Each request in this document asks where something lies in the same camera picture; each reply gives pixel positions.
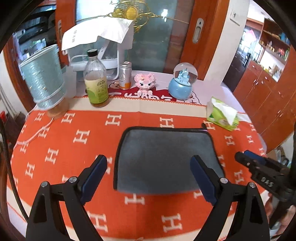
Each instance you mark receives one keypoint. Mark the blue snow globe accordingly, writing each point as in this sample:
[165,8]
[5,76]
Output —
[181,87]

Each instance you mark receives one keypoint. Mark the grey towel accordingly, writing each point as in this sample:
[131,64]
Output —
[161,157]

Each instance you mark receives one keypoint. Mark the person's right hand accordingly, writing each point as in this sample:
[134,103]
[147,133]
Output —
[290,220]

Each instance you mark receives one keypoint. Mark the pink block bear toy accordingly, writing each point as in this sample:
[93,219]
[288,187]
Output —
[145,82]

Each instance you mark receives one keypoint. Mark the small orange white can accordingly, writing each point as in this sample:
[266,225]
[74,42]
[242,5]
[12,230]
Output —
[125,77]

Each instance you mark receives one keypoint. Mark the wooden cabinet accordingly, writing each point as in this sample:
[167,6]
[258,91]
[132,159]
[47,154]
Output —
[272,92]

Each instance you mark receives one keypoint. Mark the white wall switch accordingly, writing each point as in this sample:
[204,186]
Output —
[235,17]

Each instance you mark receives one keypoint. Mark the white countertop appliance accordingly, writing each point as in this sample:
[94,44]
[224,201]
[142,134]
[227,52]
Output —
[124,51]

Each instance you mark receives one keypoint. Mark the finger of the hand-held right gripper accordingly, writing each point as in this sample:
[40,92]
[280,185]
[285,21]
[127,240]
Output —
[245,158]

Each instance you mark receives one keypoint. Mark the orange patterned tablecloth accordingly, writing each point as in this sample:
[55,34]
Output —
[69,143]

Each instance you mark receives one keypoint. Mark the green tissue pack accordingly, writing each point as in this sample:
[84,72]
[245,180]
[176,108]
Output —
[219,117]

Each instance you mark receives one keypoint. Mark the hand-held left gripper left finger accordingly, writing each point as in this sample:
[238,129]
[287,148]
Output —
[94,177]

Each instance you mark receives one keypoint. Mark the gold door decoration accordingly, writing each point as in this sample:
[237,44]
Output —
[131,11]

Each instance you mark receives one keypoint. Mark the glass bottle green label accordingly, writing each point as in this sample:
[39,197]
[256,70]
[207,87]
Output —
[96,85]

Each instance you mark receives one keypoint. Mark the wooden frosted glass door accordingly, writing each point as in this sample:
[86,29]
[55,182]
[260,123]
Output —
[180,34]

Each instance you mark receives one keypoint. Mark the white paper sheet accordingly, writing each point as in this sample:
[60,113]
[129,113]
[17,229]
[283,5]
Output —
[92,30]

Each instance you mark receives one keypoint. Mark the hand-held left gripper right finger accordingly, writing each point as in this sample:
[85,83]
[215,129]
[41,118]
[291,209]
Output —
[204,182]

